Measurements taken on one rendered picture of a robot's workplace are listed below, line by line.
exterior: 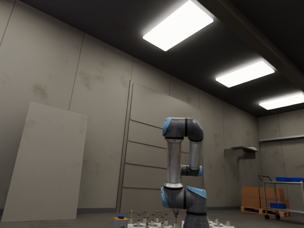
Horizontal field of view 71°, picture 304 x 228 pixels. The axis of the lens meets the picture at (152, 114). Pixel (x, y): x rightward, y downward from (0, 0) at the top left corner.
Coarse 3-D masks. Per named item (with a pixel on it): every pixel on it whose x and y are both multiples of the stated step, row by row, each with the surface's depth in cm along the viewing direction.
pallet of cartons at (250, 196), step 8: (248, 192) 584; (256, 192) 569; (272, 192) 543; (280, 192) 536; (248, 200) 578; (256, 200) 564; (264, 200) 553; (272, 200) 539; (280, 200) 527; (288, 200) 569; (248, 208) 601; (256, 208) 559; (264, 208) 548; (288, 208) 558; (280, 216) 517
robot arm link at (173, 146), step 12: (168, 120) 128; (180, 120) 127; (168, 132) 127; (180, 132) 126; (168, 144) 128; (180, 144) 129; (168, 156) 127; (180, 156) 128; (168, 168) 127; (168, 180) 126; (168, 192) 123; (180, 192) 124; (168, 204) 123; (180, 204) 121
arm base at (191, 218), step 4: (188, 212) 121; (192, 212) 119; (188, 216) 120; (192, 216) 118; (196, 216) 118; (200, 216) 118; (204, 216) 119; (188, 220) 119; (192, 220) 117; (196, 220) 117; (200, 220) 117; (204, 220) 117; (184, 224) 120; (188, 224) 117; (192, 224) 116; (196, 224) 116; (200, 224) 115; (204, 224) 116; (208, 224) 118
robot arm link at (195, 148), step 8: (192, 120) 127; (192, 128) 124; (200, 128) 127; (192, 136) 127; (200, 136) 128; (192, 144) 133; (200, 144) 134; (192, 152) 137; (200, 152) 139; (192, 160) 141; (192, 168) 145; (200, 168) 148
